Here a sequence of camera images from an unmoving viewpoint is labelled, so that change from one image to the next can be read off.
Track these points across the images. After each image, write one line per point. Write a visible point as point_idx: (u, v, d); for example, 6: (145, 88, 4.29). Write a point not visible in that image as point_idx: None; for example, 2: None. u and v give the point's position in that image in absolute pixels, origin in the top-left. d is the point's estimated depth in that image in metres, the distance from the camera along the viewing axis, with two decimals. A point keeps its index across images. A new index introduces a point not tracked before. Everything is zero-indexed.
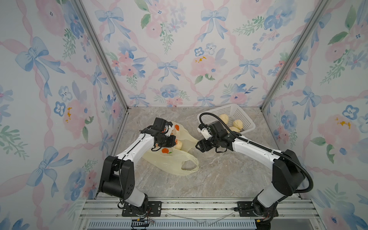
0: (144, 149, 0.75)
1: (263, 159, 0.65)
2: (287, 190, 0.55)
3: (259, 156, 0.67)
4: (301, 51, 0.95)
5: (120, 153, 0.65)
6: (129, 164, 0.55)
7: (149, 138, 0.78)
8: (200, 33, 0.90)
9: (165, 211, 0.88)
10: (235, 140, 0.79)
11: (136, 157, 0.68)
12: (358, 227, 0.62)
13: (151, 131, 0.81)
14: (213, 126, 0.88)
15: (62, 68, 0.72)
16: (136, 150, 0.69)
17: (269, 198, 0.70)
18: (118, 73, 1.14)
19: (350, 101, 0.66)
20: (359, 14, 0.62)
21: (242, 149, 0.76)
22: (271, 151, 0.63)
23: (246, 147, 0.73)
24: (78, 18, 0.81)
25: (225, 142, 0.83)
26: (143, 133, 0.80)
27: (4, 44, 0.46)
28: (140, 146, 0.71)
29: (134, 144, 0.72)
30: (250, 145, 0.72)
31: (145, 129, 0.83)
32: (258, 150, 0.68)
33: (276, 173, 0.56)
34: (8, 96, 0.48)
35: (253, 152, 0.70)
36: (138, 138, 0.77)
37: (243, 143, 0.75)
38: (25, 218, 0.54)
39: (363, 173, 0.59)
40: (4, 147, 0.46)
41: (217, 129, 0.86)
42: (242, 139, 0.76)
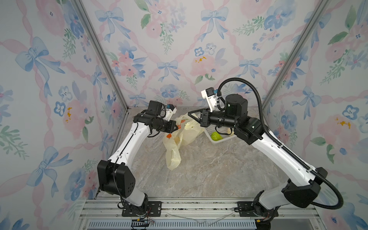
0: (138, 143, 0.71)
1: (292, 173, 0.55)
2: (300, 203, 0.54)
3: (287, 167, 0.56)
4: (301, 51, 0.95)
5: (113, 155, 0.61)
6: (124, 168, 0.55)
7: (143, 125, 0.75)
8: (201, 33, 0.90)
9: (165, 211, 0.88)
10: (263, 137, 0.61)
11: (132, 155, 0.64)
12: (358, 227, 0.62)
13: (145, 118, 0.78)
14: (239, 107, 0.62)
15: (62, 68, 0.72)
16: (129, 148, 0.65)
17: (272, 202, 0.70)
18: (118, 73, 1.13)
19: (349, 101, 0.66)
20: (359, 14, 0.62)
21: (266, 150, 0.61)
22: (308, 169, 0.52)
23: (275, 151, 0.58)
24: (77, 18, 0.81)
25: (246, 132, 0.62)
26: (135, 123, 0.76)
27: (4, 44, 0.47)
28: (133, 143, 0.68)
29: (127, 141, 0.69)
30: (282, 151, 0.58)
31: (138, 117, 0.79)
32: (290, 161, 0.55)
33: (304, 193, 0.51)
34: (8, 96, 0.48)
35: (281, 160, 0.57)
36: (131, 132, 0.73)
37: (272, 146, 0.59)
38: (25, 218, 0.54)
39: (363, 173, 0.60)
40: (4, 147, 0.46)
41: (241, 112, 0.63)
42: (273, 140, 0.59)
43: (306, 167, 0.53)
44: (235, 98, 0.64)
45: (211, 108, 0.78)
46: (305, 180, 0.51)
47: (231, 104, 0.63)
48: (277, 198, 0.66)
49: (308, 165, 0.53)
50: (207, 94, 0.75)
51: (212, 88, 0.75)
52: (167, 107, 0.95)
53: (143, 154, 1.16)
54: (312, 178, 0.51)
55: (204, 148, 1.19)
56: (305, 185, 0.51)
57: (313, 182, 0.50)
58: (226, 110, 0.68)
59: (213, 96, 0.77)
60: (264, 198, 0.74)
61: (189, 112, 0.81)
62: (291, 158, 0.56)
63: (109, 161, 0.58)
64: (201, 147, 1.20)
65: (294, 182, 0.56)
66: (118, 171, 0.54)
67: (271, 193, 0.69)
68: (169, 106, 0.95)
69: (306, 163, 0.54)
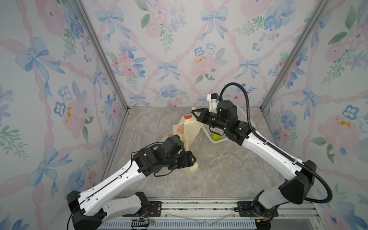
0: (120, 189, 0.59)
1: (280, 166, 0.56)
2: (295, 200, 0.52)
3: (274, 162, 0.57)
4: (301, 51, 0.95)
5: (87, 193, 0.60)
6: (80, 216, 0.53)
7: (135, 172, 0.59)
8: (201, 33, 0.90)
9: (165, 211, 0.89)
10: (250, 135, 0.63)
11: (101, 203, 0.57)
12: (358, 227, 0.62)
13: (145, 159, 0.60)
14: (229, 111, 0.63)
15: (62, 68, 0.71)
16: (101, 194, 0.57)
17: (272, 201, 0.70)
18: (118, 73, 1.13)
19: (349, 101, 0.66)
20: (359, 14, 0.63)
21: (252, 148, 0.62)
22: (293, 161, 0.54)
23: (261, 148, 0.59)
24: (78, 18, 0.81)
25: (235, 134, 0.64)
26: (129, 162, 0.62)
27: (4, 44, 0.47)
28: (109, 189, 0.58)
29: (107, 182, 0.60)
30: (268, 147, 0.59)
31: (140, 155, 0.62)
32: (276, 155, 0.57)
33: (293, 185, 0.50)
34: (8, 96, 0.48)
35: (268, 155, 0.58)
36: (117, 173, 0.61)
37: (258, 143, 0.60)
38: (25, 218, 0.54)
39: (363, 173, 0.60)
40: (4, 147, 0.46)
41: (232, 116, 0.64)
42: (258, 137, 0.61)
43: (291, 160, 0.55)
44: (226, 103, 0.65)
45: (211, 110, 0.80)
46: (292, 173, 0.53)
47: (222, 109, 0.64)
48: (276, 197, 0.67)
49: (294, 157, 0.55)
50: (211, 97, 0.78)
51: (216, 93, 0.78)
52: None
53: None
54: (298, 170, 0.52)
55: (204, 148, 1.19)
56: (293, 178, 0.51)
57: (299, 173, 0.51)
58: (218, 113, 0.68)
59: (215, 99, 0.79)
60: (264, 197, 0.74)
61: (192, 111, 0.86)
62: (277, 153, 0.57)
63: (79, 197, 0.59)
64: (201, 147, 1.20)
65: (284, 177, 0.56)
66: (74, 215, 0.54)
67: (269, 191, 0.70)
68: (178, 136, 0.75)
69: (291, 155, 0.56)
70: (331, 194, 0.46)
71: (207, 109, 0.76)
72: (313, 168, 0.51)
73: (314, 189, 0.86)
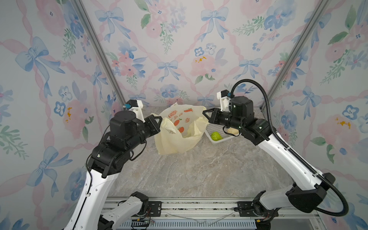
0: (98, 203, 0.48)
1: (297, 176, 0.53)
2: (304, 208, 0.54)
3: (292, 170, 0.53)
4: (301, 51, 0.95)
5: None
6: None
7: (101, 179, 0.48)
8: (201, 33, 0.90)
9: (165, 211, 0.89)
10: (270, 138, 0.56)
11: (90, 226, 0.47)
12: (358, 227, 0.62)
13: (102, 159, 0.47)
14: (244, 107, 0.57)
15: (62, 68, 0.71)
16: (83, 221, 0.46)
17: (273, 203, 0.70)
18: (118, 73, 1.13)
19: (349, 101, 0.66)
20: (359, 14, 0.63)
21: (270, 151, 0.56)
22: (315, 173, 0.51)
23: (281, 154, 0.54)
24: (78, 18, 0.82)
25: (253, 132, 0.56)
26: (89, 174, 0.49)
27: (4, 44, 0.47)
28: (87, 212, 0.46)
29: (81, 205, 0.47)
30: (289, 154, 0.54)
31: (94, 158, 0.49)
32: (297, 165, 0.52)
33: (308, 197, 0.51)
34: (8, 96, 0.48)
35: (287, 162, 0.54)
36: (85, 191, 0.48)
37: (279, 147, 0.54)
38: (25, 218, 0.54)
39: (364, 173, 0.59)
40: (4, 147, 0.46)
41: (247, 112, 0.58)
42: (280, 142, 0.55)
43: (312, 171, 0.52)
44: (239, 98, 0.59)
45: (222, 109, 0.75)
46: (311, 185, 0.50)
47: (236, 105, 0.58)
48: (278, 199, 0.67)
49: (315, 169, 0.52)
50: (221, 95, 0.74)
51: (226, 90, 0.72)
52: (126, 108, 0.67)
53: (143, 154, 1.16)
54: (318, 183, 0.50)
55: (204, 148, 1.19)
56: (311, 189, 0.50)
57: (319, 187, 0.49)
58: (232, 111, 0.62)
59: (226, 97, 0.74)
60: (265, 198, 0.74)
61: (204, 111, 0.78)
62: (298, 161, 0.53)
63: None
64: (201, 147, 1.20)
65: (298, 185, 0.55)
66: None
67: (272, 194, 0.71)
68: (130, 104, 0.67)
69: (313, 166, 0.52)
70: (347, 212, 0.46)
71: (219, 109, 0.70)
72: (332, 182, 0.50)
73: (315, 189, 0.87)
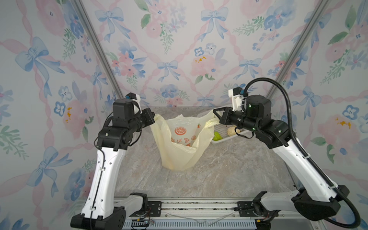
0: (114, 177, 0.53)
1: (311, 186, 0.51)
2: (310, 215, 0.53)
3: (307, 179, 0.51)
4: (301, 51, 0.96)
5: (86, 208, 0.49)
6: (103, 221, 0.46)
7: (113, 152, 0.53)
8: (200, 33, 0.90)
9: (165, 211, 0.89)
10: (289, 143, 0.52)
11: (109, 199, 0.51)
12: (359, 227, 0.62)
13: (111, 136, 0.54)
14: (260, 107, 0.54)
15: (62, 68, 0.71)
16: (102, 193, 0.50)
17: (276, 206, 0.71)
18: (118, 73, 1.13)
19: (349, 101, 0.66)
20: (359, 14, 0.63)
21: (287, 158, 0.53)
22: (331, 186, 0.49)
23: (300, 162, 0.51)
24: (77, 18, 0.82)
25: (270, 135, 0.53)
26: (100, 152, 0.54)
27: (4, 44, 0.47)
28: (106, 183, 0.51)
29: (97, 182, 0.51)
30: (307, 163, 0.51)
31: (102, 138, 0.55)
32: (314, 175, 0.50)
33: (320, 208, 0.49)
34: (8, 96, 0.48)
35: (304, 172, 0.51)
36: (98, 167, 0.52)
37: (297, 155, 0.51)
38: (25, 218, 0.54)
39: (364, 174, 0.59)
40: (4, 147, 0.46)
41: (264, 112, 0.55)
42: (299, 148, 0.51)
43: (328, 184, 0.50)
44: (256, 98, 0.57)
45: (234, 107, 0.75)
46: (325, 197, 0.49)
47: (252, 105, 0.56)
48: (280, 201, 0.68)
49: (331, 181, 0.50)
50: (234, 93, 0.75)
51: (240, 88, 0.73)
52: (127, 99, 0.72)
53: (143, 154, 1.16)
54: (332, 196, 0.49)
55: None
56: (325, 201, 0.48)
57: (334, 200, 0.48)
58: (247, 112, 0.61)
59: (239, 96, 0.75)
60: (266, 200, 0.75)
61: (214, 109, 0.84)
62: (315, 172, 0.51)
63: (82, 216, 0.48)
64: None
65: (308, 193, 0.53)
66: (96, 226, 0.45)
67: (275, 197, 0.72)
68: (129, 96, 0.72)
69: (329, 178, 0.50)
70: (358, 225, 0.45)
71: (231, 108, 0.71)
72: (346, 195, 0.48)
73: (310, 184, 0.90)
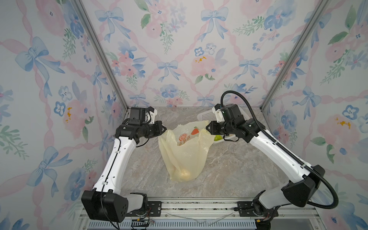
0: (125, 162, 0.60)
1: (286, 168, 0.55)
2: (297, 202, 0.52)
3: (281, 163, 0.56)
4: (301, 51, 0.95)
5: (98, 182, 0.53)
6: (113, 195, 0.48)
7: (128, 140, 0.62)
8: (201, 33, 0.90)
9: (165, 211, 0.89)
10: (259, 134, 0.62)
11: (119, 179, 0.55)
12: (358, 227, 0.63)
13: (127, 130, 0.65)
14: (229, 110, 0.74)
15: (62, 68, 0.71)
16: (116, 170, 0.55)
17: (273, 202, 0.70)
18: (118, 73, 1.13)
19: (349, 101, 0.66)
20: (359, 14, 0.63)
21: (261, 147, 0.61)
22: (302, 165, 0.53)
23: (271, 148, 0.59)
24: (78, 18, 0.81)
25: (244, 131, 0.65)
26: (117, 140, 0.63)
27: (4, 44, 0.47)
28: (120, 163, 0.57)
29: (111, 162, 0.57)
30: (278, 147, 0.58)
31: (120, 131, 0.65)
32: (284, 157, 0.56)
33: (299, 189, 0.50)
34: (8, 96, 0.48)
35: (277, 156, 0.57)
36: (114, 150, 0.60)
37: (267, 143, 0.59)
38: (25, 218, 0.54)
39: (364, 173, 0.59)
40: (4, 147, 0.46)
41: (234, 114, 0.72)
42: (268, 136, 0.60)
43: (300, 163, 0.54)
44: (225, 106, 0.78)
45: (219, 120, 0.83)
46: (299, 176, 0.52)
47: (224, 110, 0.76)
48: (276, 197, 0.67)
49: (303, 161, 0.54)
50: (215, 109, 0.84)
51: (218, 104, 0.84)
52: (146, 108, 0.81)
53: (143, 154, 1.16)
54: (306, 174, 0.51)
55: None
56: (299, 180, 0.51)
57: (306, 177, 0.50)
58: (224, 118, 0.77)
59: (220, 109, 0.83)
60: (264, 197, 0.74)
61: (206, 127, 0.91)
62: (286, 154, 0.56)
63: (94, 190, 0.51)
64: None
65: (289, 178, 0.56)
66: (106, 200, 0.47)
67: (270, 193, 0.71)
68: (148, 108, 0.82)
69: (301, 159, 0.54)
70: (338, 200, 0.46)
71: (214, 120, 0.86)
72: (321, 174, 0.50)
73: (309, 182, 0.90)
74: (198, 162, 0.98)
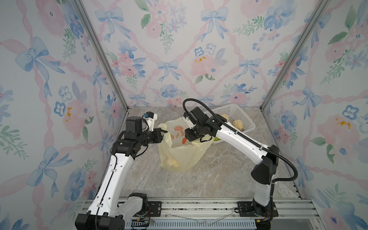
0: (122, 180, 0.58)
1: (248, 153, 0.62)
2: (263, 181, 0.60)
3: (244, 149, 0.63)
4: (301, 51, 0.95)
5: (93, 205, 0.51)
6: (108, 218, 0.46)
7: (125, 157, 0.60)
8: (201, 33, 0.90)
9: (165, 211, 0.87)
10: (222, 127, 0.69)
11: (116, 200, 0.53)
12: (358, 227, 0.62)
13: (124, 145, 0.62)
14: (192, 113, 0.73)
15: (62, 68, 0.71)
16: (110, 192, 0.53)
17: (263, 195, 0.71)
18: (118, 73, 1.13)
19: (349, 101, 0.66)
20: (359, 14, 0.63)
21: (226, 138, 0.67)
22: (260, 146, 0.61)
23: (234, 137, 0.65)
24: (78, 18, 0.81)
25: (208, 127, 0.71)
26: (113, 156, 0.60)
27: (4, 44, 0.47)
28: (115, 183, 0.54)
29: (107, 181, 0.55)
30: (238, 136, 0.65)
31: (117, 146, 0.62)
32: (245, 143, 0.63)
33: (260, 168, 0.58)
34: (8, 96, 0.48)
35: (240, 144, 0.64)
36: (110, 169, 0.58)
37: (230, 133, 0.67)
38: (25, 217, 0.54)
39: (364, 173, 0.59)
40: (4, 147, 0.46)
41: (197, 116, 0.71)
42: (229, 128, 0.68)
43: (258, 145, 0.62)
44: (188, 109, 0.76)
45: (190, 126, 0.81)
46: (259, 157, 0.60)
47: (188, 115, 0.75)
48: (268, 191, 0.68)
49: (260, 143, 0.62)
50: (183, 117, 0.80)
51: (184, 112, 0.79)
52: (145, 116, 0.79)
53: (143, 154, 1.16)
54: (264, 154, 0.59)
55: None
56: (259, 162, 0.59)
57: (264, 157, 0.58)
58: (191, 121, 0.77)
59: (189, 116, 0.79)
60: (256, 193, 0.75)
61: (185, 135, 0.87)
62: (246, 140, 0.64)
63: (88, 213, 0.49)
64: None
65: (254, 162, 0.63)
66: (102, 223, 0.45)
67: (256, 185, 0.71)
68: (147, 114, 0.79)
69: (258, 142, 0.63)
70: (295, 171, 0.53)
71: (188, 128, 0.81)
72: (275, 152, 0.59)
73: (305, 181, 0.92)
74: (190, 162, 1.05)
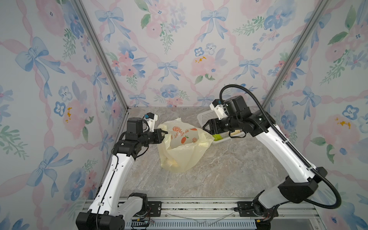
0: (123, 180, 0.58)
1: (291, 168, 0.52)
2: (293, 198, 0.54)
3: (287, 162, 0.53)
4: (301, 51, 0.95)
5: (94, 204, 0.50)
6: (109, 216, 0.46)
7: (126, 157, 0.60)
8: (201, 33, 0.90)
9: (165, 211, 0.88)
10: (269, 130, 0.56)
11: (116, 199, 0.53)
12: (358, 227, 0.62)
13: (126, 146, 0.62)
14: (235, 103, 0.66)
15: (62, 68, 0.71)
16: (111, 191, 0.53)
17: (271, 201, 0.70)
18: (118, 73, 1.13)
19: (349, 101, 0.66)
20: (359, 14, 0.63)
21: (268, 143, 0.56)
22: (309, 166, 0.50)
23: (279, 146, 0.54)
24: (78, 18, 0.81)
25: (252, 123, 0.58)
26: (114, 157, 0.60)
27: (4, 44, 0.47)
28: (116, 182, 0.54)
29: (108, 180, 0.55)
30: (286, 146, 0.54)
31: (118, 146, 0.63)
32: (293, 157, 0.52)
33: (299, 188, 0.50)
34: (8, 96, 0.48)
35: (283, 155, 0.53)
36: (111, 168, 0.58)
37: (277, 140, 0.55)
38: (25, 218, 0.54)
39: (364, 173, 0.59)
40: (4, 147, 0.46)
41: (240, 107, 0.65)
42: (278, 134, 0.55)
43: (307, 165, 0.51)
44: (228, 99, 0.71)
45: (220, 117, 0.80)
46: (304, 177, 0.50)
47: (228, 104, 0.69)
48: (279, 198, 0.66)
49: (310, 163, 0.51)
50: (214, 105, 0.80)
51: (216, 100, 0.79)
52: (145, 117, 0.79)
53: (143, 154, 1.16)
54: (311, 176, 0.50)
55: None
56: (302, 182, 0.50)
57: (311, 179, 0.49)
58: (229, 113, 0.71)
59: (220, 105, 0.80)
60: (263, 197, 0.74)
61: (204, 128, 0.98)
62: (294, 154, 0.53)
63: (89, 212, 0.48)
64: None
65: (291, 178, 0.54)
66: (103, 221, 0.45)
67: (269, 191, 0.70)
68: (148, 115, 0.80)
69: (308, 161, 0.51)
70: (340, 203, 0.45)
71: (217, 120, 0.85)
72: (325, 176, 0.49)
73: None
74: (190, 162, 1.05)
